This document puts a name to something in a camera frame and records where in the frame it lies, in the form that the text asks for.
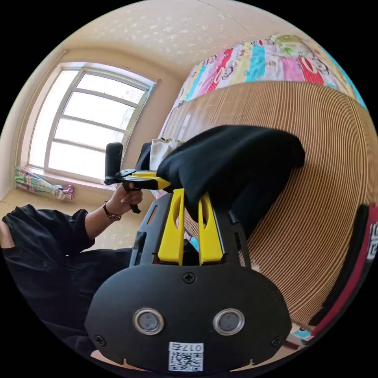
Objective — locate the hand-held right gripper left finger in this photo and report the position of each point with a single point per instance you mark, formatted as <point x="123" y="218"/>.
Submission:
<point x="170" y="236"/>

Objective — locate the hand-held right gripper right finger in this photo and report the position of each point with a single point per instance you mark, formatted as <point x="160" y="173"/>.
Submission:
<point x="210" y="239"/>

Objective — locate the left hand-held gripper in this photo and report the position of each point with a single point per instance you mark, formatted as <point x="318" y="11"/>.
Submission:
<point x="130" y="189"/>

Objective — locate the black pants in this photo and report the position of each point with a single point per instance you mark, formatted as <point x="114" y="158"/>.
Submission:
<point x="233" y="165"/>

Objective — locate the person's left forearm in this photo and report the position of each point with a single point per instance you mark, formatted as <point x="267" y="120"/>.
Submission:
<point x="99" y="220"/>

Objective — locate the person's left hand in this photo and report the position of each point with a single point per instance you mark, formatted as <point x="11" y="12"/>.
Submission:
<point x="125" y="200"/>

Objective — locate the window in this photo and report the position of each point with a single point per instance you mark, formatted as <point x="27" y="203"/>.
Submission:
<point x="88" y="124"/>

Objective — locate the colourful striped curtain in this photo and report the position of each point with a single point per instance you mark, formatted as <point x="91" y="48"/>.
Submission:
<point x="38" y="183"/>

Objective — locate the bed with mat and sheet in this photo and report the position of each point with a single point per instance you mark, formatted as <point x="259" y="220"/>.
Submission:
<point x="313" y="183"/>

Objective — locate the person's body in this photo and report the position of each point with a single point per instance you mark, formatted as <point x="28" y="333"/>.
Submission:
<point x="50" y="265"/>

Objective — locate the pile of clothes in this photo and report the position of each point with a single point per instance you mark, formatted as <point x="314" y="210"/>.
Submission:
<point x="351" y="265"/>

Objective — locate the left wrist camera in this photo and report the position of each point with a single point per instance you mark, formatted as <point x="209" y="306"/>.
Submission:
<point x="114" y="158"/>

